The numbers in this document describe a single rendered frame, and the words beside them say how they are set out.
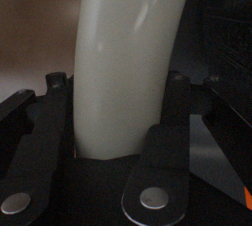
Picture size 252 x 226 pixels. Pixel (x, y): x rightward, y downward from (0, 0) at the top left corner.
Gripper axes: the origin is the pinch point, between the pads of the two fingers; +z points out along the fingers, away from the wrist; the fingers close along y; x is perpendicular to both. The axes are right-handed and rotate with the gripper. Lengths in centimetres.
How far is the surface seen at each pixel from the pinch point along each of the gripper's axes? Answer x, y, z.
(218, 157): -64, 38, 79
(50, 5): 9, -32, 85
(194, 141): -55, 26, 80
